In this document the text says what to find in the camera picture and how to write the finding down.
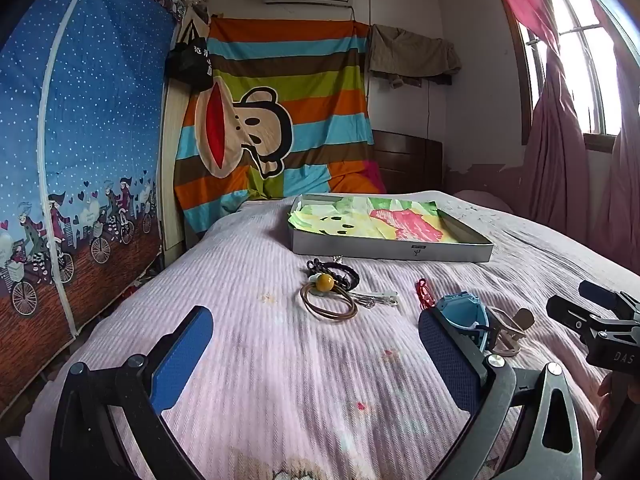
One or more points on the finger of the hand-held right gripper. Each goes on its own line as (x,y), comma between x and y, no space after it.
(602,294)
(570,312)

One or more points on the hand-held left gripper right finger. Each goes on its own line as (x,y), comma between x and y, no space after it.
(450,365)

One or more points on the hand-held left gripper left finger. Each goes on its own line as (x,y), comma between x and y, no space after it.
(180,360)

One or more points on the blue wrist watch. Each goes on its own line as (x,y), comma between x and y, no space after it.
(460,312)

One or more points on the beige hair claw clip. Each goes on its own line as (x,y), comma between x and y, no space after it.
(510,332)

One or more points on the grey shallow box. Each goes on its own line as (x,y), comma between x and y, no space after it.
(380,252)

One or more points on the person's right hand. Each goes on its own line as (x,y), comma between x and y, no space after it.
(605,402)

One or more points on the pink ribbed bedspread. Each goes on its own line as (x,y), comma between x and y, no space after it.
(280,370)

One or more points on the pink pillow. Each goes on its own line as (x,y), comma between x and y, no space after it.
(482,199)

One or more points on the colourful crumpled paper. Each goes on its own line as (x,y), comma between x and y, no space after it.
(380,220)

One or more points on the dark wooden headboard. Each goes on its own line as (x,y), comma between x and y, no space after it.
(407,160)

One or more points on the blue printed wardrobe cover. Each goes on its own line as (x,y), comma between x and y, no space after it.
(100,110)

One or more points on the window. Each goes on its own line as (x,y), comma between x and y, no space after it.
(575,15)

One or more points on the black tote bag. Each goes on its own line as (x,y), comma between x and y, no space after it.
(190,62)

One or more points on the khaki hanging jacket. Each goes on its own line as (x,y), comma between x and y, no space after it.
(415,52)

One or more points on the striped cartoon monkey sheet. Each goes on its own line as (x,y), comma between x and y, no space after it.
(320,75)

